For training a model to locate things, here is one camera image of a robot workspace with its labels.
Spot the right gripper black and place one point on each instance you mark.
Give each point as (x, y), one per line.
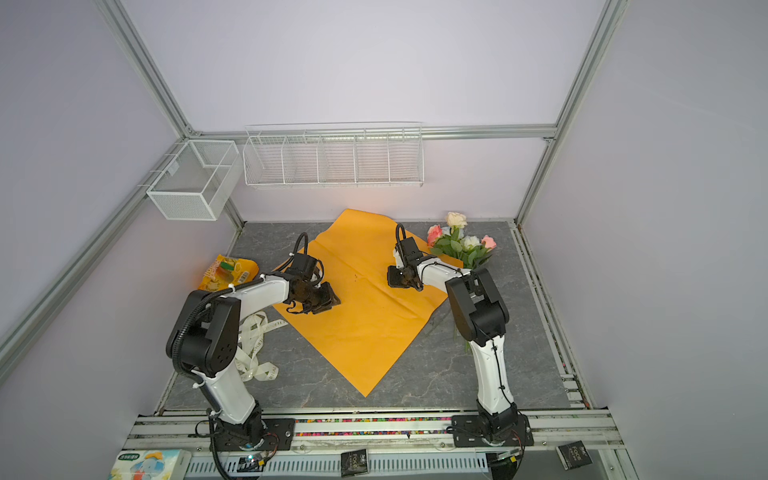
(392, 282)

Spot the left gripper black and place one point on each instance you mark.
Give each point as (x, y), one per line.
(327, 301)

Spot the orange wrapping paper sheet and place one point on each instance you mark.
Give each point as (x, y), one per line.
(374, 324)

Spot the dark pink fake rose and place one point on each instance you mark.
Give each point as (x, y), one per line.
(434, 233)

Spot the white fake rose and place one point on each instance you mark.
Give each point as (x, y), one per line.
(470, 243)

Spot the cream fake rose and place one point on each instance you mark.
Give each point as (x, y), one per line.
(455, 225)

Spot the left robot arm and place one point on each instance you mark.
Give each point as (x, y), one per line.
(203, 343)

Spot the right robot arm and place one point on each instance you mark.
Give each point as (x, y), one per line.
(480, 315)

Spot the white ribbon gold lettering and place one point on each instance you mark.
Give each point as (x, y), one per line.
(251, 335)

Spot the yellow snack bag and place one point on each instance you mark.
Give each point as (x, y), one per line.
(226, 271)

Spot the black box centre front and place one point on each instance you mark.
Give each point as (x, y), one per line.
(353, 463)

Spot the black box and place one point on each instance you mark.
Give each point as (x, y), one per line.
(574, 455)
(353, 463)

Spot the white mesh box basket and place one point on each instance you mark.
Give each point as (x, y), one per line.
(198, 180)

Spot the tissue pack with elephant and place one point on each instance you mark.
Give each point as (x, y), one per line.
(150, 464)

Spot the black box right front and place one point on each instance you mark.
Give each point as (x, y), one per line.
(574, 455)

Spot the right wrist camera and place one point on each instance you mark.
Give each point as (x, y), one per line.
(409, 252)

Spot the white wire wall shelf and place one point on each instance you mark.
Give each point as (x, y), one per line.
(334, 155)

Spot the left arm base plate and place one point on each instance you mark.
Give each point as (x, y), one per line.
(270, 434)

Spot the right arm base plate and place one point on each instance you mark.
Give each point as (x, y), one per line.
(479, 430)

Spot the white slotted cable duct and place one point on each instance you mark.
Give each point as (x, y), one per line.
(381, 465)

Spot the aluminium front rail frame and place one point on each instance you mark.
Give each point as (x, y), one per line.
(393, 431)

